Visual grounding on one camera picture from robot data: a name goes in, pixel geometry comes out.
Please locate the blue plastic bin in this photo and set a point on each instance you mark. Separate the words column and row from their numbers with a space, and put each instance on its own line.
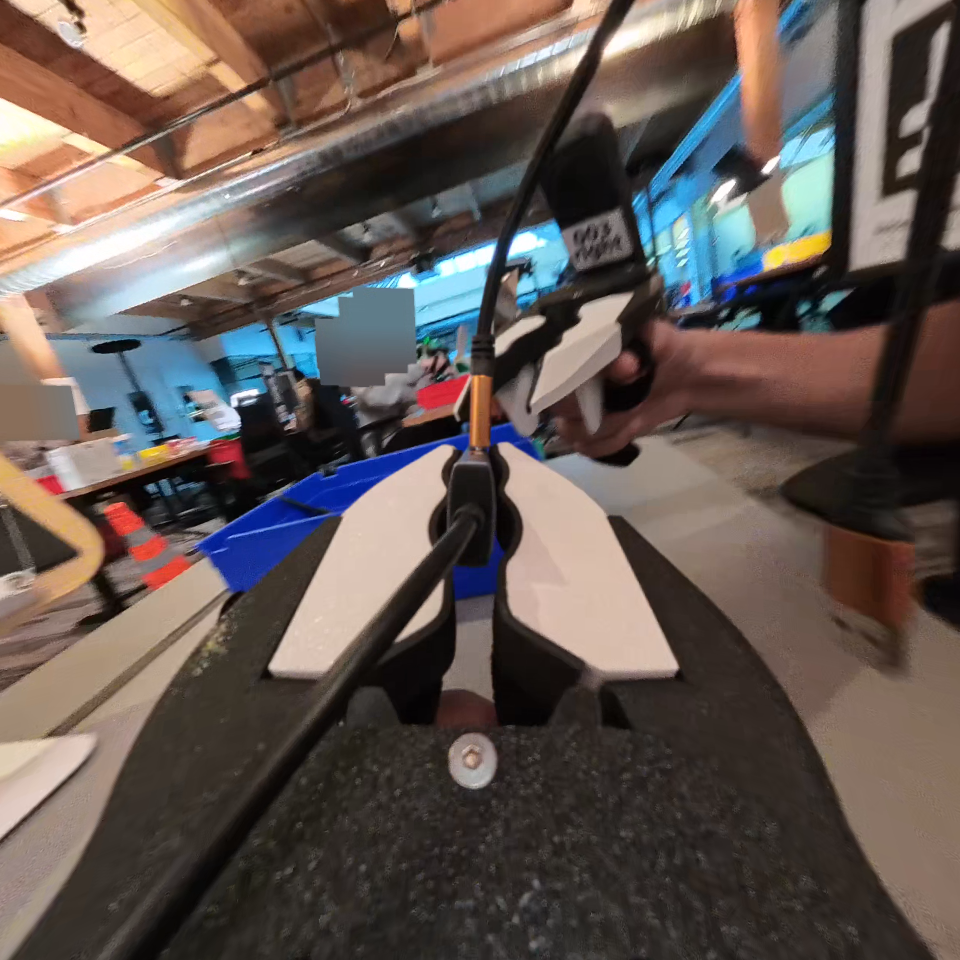
column 285, row 532

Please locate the white cardboard box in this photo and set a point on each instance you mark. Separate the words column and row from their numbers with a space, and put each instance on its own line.
column 82, row 463

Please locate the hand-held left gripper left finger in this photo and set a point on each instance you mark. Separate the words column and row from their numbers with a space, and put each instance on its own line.
column 360, row 600

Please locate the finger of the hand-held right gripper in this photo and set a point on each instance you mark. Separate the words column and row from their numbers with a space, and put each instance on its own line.
column 585, row 352
column 521, row 345

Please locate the framed black white marker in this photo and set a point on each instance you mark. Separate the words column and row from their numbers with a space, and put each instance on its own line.
column 900, row 112

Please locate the silver air duct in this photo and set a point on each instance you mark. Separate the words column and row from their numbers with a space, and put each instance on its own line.
column 375, row 157

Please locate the red plastic bin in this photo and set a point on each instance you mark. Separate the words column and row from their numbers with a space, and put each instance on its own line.
column 442, row 391

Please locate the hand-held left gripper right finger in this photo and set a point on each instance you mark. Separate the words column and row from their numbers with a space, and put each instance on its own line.
column 592, row 600

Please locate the black floor lamp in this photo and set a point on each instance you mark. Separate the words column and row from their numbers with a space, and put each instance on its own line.
column 116, row 349

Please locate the wooden work table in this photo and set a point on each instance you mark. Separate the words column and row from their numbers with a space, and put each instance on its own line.
column 135, row 469

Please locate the orange traffic cone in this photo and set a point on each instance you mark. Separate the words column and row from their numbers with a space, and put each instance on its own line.
column 146, row 547

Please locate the person's right forearm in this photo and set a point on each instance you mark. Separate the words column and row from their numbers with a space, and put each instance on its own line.
column 787, row 375

